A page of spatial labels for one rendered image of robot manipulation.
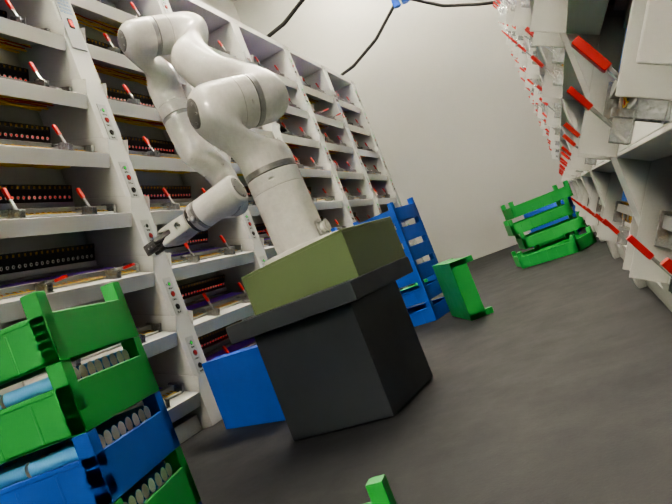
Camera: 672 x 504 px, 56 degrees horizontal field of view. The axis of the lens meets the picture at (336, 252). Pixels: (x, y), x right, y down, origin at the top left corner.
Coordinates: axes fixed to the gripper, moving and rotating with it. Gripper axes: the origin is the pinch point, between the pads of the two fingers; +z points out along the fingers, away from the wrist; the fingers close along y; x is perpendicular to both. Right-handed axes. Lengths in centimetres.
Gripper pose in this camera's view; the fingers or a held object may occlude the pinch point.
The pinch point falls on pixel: (155, 247)
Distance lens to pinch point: 186.6
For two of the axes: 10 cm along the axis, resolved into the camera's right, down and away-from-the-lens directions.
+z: -8.0, 5.1, 3.3
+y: 3.3, -0.9, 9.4
